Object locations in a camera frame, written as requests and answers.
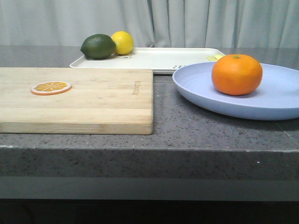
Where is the cream rectangular tray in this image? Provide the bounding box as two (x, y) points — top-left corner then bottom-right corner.
(70, 48), (224, 75)

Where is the yellow lemon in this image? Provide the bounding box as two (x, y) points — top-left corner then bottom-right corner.
(111, 31), (134, 55)

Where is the grey curtain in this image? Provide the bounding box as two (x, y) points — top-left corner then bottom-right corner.
(0, 0), (299, 49)

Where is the green lime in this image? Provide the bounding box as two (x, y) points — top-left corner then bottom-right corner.
(80, 34), (116, 59)

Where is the wooden cutting board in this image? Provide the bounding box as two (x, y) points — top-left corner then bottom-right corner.
(0, 67), (153, 134)

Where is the yellow utensil on tray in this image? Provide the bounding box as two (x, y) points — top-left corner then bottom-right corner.
(206, 55), (224, 62)

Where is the whole orange fruit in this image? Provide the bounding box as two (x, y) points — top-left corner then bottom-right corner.
(211, 54), (263, 96)

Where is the light blue round plate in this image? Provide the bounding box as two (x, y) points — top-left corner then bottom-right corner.
(172, 62), (299, 120)

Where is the orange slice piece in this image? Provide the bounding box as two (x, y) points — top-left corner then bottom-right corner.
(30, 81), (72, 96)

